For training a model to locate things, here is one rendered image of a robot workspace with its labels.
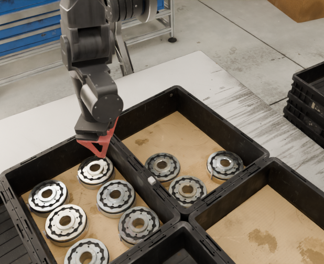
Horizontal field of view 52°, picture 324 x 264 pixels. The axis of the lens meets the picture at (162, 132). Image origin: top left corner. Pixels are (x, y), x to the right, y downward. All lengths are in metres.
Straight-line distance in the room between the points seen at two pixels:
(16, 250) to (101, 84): 0.54
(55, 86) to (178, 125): 1.85
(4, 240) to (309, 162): 0.96
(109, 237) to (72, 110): 0.70
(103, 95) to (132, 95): 0.91
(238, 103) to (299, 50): 1.85
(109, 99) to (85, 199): 0.46
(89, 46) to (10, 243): 0.57
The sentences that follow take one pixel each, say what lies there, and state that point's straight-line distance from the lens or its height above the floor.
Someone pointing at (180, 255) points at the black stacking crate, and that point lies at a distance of 0.85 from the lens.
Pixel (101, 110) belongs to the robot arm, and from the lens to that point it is 0.56.
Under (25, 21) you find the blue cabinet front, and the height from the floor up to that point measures 0.53.
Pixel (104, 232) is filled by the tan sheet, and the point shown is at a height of 0.83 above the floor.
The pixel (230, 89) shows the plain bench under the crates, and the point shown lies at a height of 0.70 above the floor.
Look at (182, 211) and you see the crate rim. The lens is 0.79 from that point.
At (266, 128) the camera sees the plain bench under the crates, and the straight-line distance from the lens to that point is 1.33.
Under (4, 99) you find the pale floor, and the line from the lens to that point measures 2.88.
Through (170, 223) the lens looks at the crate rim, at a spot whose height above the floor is 0.93.
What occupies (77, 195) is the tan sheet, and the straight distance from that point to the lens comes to 0.98.
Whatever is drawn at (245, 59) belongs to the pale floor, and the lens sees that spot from 2.99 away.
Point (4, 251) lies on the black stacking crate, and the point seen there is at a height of 0.83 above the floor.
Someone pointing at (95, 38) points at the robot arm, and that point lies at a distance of 0.59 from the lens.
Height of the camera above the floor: 1.60
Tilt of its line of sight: 45 degrees down
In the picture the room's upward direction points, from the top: 4 degrees counter-clockwise
